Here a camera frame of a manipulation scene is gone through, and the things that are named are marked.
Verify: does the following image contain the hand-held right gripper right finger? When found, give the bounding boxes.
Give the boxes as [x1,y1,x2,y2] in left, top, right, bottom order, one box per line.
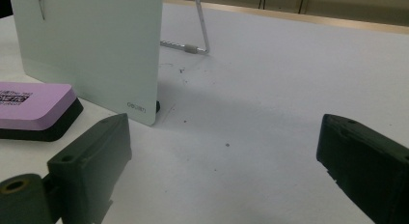
[315,113,409,224]

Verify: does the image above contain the pale green whiteboard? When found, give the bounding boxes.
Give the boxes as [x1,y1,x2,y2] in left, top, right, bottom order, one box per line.
[9,0,164,126]

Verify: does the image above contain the metal wire board stand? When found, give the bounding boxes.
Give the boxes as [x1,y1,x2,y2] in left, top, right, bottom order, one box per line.
[159,0,211,55]

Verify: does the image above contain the wooden table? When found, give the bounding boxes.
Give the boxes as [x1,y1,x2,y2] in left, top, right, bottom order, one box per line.
[163,0,409,36]

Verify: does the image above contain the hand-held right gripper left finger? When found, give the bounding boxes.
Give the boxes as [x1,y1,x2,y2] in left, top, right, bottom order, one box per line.
[47,113,133,224]

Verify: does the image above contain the white table mat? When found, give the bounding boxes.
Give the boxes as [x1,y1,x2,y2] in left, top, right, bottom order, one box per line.
[0,1,409,224]

